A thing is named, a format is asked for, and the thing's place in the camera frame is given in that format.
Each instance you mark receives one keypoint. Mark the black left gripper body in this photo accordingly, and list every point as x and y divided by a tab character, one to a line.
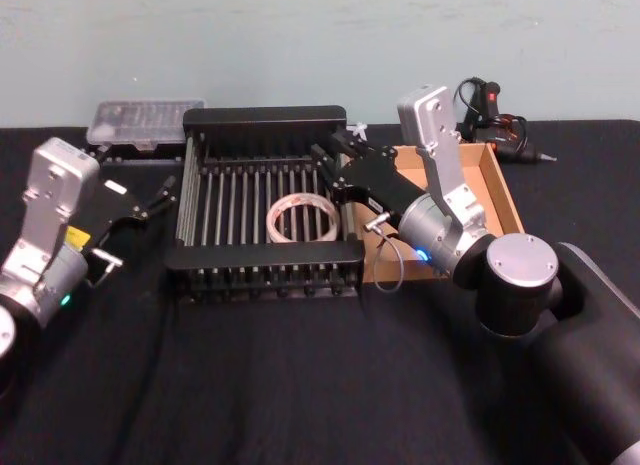
107	205

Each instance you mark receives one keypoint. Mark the plain pale wall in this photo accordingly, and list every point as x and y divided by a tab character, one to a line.
300	45

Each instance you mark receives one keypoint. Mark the black rack with steel bars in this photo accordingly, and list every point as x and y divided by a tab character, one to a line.
260	257

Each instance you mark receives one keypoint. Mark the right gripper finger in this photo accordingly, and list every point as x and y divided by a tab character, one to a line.
360	147
325	162

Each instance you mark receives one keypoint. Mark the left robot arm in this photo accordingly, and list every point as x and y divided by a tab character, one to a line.
45	195

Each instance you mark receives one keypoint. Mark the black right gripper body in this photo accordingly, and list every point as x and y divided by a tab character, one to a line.
375	185

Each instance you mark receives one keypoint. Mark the black table cloth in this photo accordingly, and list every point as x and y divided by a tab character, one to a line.
250	385

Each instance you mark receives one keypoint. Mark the shallow brown cardboard tray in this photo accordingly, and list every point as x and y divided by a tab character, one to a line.
492	190

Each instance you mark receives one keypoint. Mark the small white three-armed plastic piece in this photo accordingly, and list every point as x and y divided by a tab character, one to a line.
357	130

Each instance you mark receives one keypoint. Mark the clear plastic case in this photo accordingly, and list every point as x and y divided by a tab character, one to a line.
140	117

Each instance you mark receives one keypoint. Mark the white tape roll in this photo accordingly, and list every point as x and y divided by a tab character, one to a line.
272	230

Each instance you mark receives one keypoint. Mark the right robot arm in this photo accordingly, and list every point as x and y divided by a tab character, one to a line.
520	280

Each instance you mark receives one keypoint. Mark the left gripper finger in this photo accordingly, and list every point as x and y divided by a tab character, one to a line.
167	185
156	208

